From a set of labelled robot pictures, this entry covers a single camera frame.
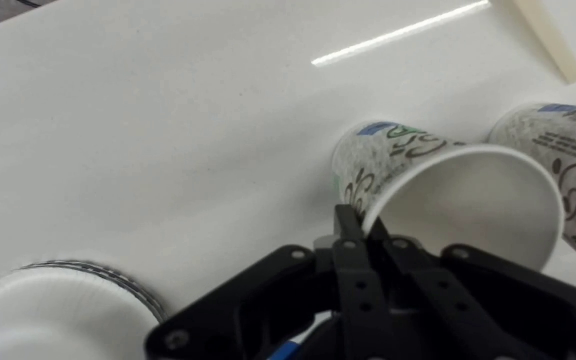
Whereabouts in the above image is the white paper bowl upside down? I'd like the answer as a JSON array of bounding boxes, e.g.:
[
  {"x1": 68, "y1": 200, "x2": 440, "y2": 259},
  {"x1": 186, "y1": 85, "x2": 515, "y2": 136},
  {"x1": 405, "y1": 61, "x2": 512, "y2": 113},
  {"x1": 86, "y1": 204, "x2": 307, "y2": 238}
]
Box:
[{"x1": 0, "y1": 260, "x2": 166, "y2": 360}]

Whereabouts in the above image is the wooden stir stick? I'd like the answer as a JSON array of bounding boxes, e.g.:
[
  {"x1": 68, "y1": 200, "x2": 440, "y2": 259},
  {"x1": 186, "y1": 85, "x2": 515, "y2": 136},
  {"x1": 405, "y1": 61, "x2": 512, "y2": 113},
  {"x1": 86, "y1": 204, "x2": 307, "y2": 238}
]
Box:
[{"x1": 512, "y1": 0, "x2": 576, "y2": 85}]

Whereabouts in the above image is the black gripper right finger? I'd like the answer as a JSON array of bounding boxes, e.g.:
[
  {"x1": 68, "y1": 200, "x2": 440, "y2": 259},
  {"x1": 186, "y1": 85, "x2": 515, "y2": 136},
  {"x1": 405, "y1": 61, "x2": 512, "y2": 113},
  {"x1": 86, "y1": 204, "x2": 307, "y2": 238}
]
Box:
[{"x1": 369, "y1": 222, "x2": 576, "y2": 360}]

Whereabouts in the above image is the white straw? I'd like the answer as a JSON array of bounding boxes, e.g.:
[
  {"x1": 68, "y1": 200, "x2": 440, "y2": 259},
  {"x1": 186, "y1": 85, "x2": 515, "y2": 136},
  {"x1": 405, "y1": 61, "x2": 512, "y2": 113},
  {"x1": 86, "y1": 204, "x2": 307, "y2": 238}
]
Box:
[{"x1": 310, "y1": 0, "x2": 493, "y2": 68}]

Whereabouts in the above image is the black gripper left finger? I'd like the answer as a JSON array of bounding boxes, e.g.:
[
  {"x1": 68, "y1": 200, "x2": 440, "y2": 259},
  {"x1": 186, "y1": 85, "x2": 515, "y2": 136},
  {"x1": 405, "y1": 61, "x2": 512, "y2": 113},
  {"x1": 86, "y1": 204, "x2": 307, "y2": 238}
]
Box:
[{"x1": 145, "y1": 204, "x2": 397, "y2": 360}]

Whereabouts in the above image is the patterned paper cup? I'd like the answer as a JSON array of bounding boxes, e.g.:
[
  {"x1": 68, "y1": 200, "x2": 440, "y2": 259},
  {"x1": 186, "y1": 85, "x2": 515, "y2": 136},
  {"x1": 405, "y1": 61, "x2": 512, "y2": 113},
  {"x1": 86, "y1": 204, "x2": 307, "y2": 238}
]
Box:
[
  {"x1": 331, "y1": 121, "x2": 564, "y2": 271},
  {"x1": 489, "y1": 103, "x2": 576, "y2": 251}
]

